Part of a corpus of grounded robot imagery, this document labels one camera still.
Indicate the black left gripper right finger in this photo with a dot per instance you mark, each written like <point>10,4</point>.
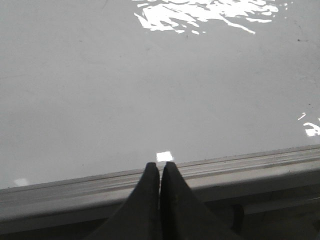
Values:
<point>183,216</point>

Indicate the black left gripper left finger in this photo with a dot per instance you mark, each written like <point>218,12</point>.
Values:
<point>138,217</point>

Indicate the white cabinet under whiteboard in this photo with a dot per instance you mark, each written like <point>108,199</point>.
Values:
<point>280,215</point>

